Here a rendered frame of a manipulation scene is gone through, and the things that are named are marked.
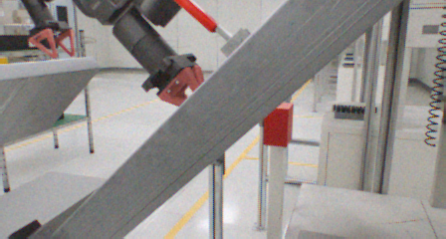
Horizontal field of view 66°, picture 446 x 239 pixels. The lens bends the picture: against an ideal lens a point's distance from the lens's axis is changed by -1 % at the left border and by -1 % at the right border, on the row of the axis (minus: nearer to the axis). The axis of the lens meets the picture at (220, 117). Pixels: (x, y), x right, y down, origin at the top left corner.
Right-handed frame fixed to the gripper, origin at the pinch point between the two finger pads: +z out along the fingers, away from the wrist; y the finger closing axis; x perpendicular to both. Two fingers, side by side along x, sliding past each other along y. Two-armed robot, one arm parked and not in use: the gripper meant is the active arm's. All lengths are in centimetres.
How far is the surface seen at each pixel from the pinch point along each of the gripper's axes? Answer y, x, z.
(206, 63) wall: 864, 289, -191
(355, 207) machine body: 37, 4, 41
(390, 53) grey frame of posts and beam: 49, -27, 18
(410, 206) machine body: 42, -5, 51
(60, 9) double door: 683, 415, -526
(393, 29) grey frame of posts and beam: 49, -31, 14
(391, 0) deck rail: -21.1, -26.6, 6.5
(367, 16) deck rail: -21.1, -24.7, 6.2
